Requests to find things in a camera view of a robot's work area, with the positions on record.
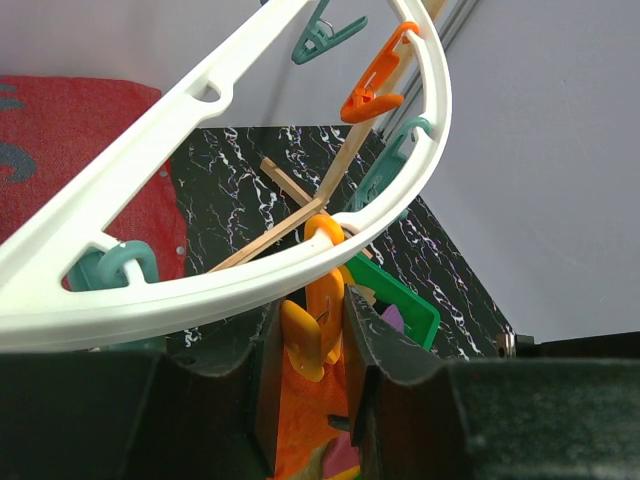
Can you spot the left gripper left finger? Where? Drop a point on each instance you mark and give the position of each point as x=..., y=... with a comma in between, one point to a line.
x=208, y=412

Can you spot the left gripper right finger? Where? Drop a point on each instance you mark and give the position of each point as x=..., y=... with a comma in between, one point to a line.
x=563, y=410

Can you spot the orange sock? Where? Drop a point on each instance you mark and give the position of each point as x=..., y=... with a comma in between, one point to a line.
x=303, y=417

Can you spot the orange clip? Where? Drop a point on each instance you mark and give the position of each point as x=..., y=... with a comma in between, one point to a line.
x=313, y=334
x=367, y=101

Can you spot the white round sock hanger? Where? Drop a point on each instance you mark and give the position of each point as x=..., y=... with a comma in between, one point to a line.
x=38, y=314

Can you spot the teal clip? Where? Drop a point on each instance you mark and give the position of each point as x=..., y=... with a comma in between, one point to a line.
x=319, y=35
x=386, y=166
x=98, y=270

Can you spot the purple striped sock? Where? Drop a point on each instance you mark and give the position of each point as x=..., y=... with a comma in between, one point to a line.
x=341, y=459

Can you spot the green plastic tray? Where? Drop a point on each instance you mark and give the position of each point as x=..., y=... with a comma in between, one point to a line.
x=421, y=320

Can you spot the wooden clothes rack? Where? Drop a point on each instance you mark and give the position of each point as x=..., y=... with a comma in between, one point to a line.
x=427, y=49

